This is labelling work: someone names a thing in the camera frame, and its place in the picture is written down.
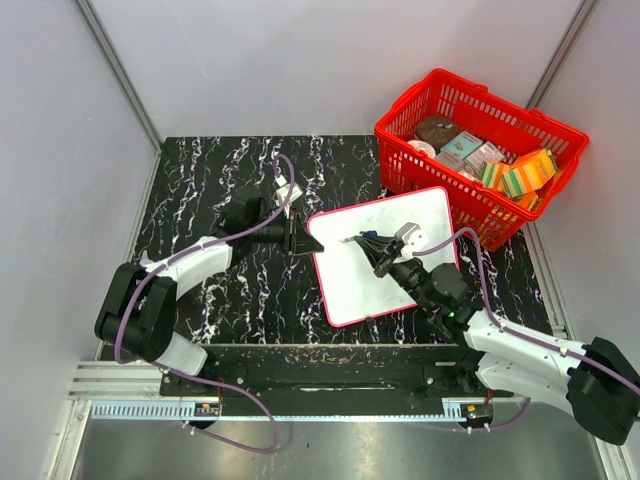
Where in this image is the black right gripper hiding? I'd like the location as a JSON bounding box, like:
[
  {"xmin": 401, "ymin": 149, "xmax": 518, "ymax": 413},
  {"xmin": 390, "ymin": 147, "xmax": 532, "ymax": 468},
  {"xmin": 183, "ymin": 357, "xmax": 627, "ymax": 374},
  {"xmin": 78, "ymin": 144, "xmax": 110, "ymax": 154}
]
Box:
[{"xmin": 357, "ymin": 232, "xmax": 436, "ymax": 312}]

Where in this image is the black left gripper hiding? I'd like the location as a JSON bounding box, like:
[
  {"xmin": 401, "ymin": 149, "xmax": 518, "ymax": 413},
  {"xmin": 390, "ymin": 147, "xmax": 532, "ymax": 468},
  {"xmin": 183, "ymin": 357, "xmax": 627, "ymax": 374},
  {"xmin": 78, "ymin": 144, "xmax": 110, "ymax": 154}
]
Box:
[{"xmin": 249, "ymin": 208, "xmax": 323, "ymax": 257}]

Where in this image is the white blue whiteboard marker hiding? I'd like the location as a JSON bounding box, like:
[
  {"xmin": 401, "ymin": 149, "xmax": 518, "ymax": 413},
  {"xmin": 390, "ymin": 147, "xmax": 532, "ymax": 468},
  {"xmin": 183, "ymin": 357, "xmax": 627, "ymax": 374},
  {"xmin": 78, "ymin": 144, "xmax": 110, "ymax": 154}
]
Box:
[{"xmin": 339, "ymin": 230, "xmax": 378, "ymax": 244}]

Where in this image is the pink framed whiteboard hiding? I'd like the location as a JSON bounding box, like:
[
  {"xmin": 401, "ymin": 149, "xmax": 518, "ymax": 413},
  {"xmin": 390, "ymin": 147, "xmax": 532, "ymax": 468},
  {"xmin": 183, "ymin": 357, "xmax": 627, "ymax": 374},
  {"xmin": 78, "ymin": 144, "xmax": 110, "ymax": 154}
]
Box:
[{"xmin": 307, "ymin": 187, "xmax": 457, "ymax": 328}]

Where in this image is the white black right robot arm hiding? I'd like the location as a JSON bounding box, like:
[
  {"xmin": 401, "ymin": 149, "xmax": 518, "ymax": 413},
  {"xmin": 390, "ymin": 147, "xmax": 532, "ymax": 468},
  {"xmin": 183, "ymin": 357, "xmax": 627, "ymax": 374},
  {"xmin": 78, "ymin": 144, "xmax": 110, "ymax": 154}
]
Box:
[{"xmin": 351, "ymin": 224, "xmax": 639, "ymax": 445}]

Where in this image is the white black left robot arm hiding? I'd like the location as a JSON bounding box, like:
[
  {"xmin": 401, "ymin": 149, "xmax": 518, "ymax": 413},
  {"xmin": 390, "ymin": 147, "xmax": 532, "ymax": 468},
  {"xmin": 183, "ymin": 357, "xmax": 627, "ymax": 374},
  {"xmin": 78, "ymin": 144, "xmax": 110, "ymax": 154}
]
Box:
[{"xmin": 94, "ymin": 184, "xmax": 324, "ymax": 396}]

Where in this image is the white tape roll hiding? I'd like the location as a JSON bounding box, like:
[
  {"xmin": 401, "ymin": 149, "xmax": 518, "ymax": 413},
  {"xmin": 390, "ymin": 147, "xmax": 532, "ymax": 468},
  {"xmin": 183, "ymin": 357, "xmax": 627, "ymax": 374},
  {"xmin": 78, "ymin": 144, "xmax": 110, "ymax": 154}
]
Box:
[{"xmin": 408, "ymin": 139, "xmax": 437, "ymax": 158}]

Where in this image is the brown round item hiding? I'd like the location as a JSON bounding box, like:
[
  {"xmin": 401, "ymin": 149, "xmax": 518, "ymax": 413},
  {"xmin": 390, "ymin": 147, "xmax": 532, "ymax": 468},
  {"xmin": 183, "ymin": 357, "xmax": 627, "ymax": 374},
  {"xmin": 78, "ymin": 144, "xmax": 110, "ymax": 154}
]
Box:
[{"xmin": 414, "ymin": 115, "xmax": 458, "ymax": 150}]

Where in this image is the yellow green sponge pack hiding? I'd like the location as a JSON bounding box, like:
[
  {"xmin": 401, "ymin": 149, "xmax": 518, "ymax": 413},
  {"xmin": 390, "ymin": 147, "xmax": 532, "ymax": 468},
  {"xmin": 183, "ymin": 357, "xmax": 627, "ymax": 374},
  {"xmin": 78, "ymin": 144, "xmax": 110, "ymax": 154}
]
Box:
[{"xmin": 478, "ymin": 162, "xmax": 509, "ymax": 193}]

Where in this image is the teal small box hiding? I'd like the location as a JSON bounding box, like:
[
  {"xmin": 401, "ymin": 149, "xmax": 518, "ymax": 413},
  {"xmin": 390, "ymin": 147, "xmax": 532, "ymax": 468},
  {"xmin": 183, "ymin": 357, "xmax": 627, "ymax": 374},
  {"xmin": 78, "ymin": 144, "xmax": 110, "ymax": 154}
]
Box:
[{"xmin": 440, "ymin": 131, "xmax": 483, "ymax": 160}]

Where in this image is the pink white small box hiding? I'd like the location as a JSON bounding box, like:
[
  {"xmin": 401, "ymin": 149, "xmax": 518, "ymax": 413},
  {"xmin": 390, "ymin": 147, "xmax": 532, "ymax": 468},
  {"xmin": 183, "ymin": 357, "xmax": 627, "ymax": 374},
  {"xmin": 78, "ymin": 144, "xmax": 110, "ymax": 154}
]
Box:
[{"xmin": 463, "ymin": 142, "xmax": 505, "ymax": 176}]

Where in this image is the red plastic shopping basket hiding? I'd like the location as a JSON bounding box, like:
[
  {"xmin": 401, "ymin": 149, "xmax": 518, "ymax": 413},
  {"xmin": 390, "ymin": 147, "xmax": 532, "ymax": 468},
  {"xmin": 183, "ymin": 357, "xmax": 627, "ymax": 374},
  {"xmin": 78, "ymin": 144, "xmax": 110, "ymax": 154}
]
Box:
[{"xmin": 374, "ymin": 69, "xmax": 589, "ymax": 251}]

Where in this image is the orange sponge pack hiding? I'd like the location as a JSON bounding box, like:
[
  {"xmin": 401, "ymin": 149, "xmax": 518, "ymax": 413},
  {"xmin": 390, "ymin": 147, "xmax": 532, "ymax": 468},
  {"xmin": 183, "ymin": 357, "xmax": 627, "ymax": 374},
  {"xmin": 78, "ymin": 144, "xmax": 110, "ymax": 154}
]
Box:
[{"xmin": 501, "ymin": 148, "xmax": 557, "ymax": 198}]

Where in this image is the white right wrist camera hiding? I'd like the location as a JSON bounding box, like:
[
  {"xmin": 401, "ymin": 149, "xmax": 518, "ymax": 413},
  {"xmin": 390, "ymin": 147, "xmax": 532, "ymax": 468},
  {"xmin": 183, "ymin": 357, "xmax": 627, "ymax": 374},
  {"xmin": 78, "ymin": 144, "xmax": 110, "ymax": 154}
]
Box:
[{"xmin": 394, "ymin": 222, "xmax": 429, "ymax": 260}]

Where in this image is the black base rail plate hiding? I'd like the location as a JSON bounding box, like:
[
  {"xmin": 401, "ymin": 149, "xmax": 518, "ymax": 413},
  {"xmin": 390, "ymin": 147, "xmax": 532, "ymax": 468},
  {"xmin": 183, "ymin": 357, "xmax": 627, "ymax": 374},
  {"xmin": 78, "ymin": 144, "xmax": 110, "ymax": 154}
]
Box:
[{"xmin": 159, "ymin": 344, "xmax": 516, "ymax": 401}]

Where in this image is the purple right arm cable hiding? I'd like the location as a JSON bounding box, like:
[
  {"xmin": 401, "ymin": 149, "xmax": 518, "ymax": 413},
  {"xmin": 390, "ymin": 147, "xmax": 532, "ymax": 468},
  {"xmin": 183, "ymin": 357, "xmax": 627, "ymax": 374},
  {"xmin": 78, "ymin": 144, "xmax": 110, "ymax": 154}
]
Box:
[{"xmin": 412, "ymin": 227, "xmax": 640, "ymax": 396}]

